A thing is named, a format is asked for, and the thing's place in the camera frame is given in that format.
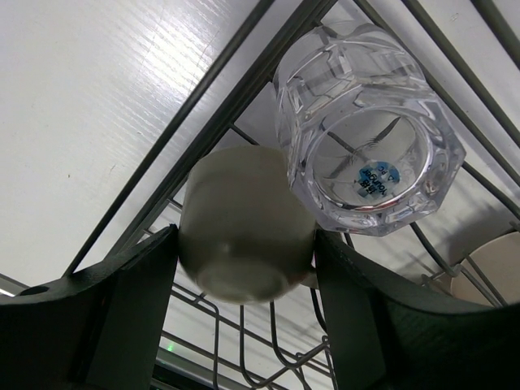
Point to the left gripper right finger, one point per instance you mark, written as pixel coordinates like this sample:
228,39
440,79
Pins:
387,332

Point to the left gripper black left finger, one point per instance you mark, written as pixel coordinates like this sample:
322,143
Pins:
98,328

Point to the beige tumbler cup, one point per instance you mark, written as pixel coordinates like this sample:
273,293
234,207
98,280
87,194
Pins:
499,262

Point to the clear glass cup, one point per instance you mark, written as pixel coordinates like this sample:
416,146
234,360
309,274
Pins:
368,145

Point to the grey wire dish rack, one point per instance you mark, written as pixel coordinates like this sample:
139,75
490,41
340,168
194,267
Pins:
439,35

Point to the grey-green small mug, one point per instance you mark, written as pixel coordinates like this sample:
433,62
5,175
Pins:
244,237

